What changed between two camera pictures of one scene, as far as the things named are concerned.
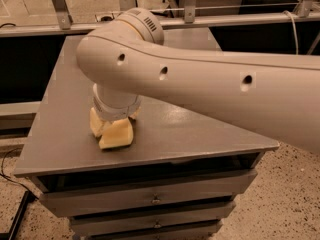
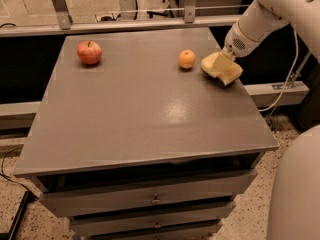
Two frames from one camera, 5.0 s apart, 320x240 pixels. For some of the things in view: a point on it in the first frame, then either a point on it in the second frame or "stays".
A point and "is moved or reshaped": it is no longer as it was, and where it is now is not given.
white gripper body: [115, 112] → [235, 45]
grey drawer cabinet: [178, 179] stays
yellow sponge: [119, 134] is moved or reshaped
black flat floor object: [17, 222] stays
